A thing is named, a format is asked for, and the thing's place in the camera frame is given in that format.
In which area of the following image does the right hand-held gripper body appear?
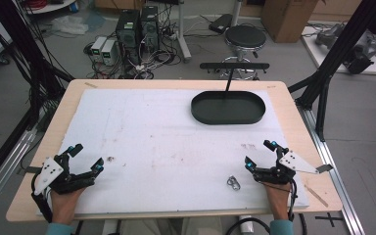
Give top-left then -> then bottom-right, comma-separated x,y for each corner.
252,148 -> 320,186

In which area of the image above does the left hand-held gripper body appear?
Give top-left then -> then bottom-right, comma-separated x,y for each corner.
30,152 -> 94,197

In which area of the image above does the person's right hand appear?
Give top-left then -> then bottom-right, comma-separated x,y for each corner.
261,179 -> 294,221

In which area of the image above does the person's left hand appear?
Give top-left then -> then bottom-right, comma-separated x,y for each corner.
49,186 -> 86,226

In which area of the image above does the thin wooden stick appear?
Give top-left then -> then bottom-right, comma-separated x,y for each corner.
304,184 -> 330,209

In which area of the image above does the black stand with oval tray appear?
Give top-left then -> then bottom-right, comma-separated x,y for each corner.
190,62 -> 271,125

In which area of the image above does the white table leg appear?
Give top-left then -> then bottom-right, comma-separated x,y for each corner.
102,218 -> 122,235
238,214 -> 256,235

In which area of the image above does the white foam mat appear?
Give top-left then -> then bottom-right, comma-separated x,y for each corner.
36,88 -> 310,216

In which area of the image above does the white floor board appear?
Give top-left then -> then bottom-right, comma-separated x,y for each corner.
301,24 -> 376,76

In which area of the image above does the white power supply unit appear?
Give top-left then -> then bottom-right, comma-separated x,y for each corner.
100,39 -> 118,67
90,35 -> 108,63

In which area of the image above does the black round stool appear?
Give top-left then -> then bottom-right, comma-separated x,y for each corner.
219,24 -> 268,81

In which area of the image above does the clear plastic bag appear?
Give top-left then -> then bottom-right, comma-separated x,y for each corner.
49,15 -> 90,36

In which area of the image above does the large black computer tower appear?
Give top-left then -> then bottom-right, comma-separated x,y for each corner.
115,9 -> 142,66

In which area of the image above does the dark grey robot part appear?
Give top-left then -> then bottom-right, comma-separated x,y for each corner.
343,30 -> 376,75

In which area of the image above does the brown cardboard box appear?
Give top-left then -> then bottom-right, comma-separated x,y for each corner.
260,0 -> 320,44

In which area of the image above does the black flat case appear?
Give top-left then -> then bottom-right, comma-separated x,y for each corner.
208,13 -> 233,34

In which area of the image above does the grey desk leg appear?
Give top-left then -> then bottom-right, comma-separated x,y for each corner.
174,0 -> 193,64

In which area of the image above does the small black computer tower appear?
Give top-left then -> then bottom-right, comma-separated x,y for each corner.
140,5 -> 161,54

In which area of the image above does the round white table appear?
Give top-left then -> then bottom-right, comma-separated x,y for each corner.
22,0 -> 78,16

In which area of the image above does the silver metal ring clip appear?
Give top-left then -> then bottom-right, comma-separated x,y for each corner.
226,174 -> 242,192

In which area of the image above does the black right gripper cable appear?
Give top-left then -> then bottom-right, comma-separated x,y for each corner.
287,177 -> 300,223

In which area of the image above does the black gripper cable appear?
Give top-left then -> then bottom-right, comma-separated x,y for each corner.
29,172 -> 54,224
287,177 -> 300,223

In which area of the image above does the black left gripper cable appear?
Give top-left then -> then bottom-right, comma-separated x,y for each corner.
29,172 -> 54,224

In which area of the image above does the aluminium floor rail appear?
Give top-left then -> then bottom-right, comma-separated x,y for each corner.
0,106 -> 48,218
297,105 -> 367,235

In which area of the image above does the thick black floor cable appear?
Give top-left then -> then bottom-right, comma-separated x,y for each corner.
224,216 -> 272,235

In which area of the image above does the black metal frame post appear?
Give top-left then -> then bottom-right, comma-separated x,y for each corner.
288,0 -> 376,142
0,0 -> 75,131

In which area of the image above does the tangle of floor cables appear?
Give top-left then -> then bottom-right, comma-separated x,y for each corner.
83,13 -> 185,80

